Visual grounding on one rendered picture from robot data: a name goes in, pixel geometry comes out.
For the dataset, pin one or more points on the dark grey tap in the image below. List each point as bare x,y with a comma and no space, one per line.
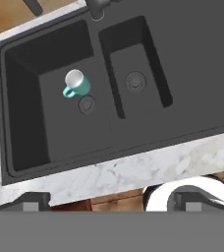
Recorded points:
97,8

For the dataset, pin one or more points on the white bowl with black rim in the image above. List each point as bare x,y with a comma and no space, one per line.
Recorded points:
156,197

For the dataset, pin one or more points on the dark grey double sink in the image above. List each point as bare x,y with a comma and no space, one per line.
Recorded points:
189,65

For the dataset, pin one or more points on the teal mug with white inside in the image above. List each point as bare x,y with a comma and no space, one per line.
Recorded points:
79,83

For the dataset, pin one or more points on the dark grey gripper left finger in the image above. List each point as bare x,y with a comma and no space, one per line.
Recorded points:
35,201

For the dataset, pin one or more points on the wooden cabinet front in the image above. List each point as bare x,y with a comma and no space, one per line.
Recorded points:
117,201

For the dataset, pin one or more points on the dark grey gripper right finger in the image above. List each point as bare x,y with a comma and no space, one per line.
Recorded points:
189,198

